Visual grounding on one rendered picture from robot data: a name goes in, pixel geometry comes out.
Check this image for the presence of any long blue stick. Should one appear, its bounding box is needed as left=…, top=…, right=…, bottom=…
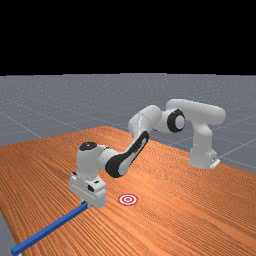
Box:
left=10, top=200, right=90, bottom=256

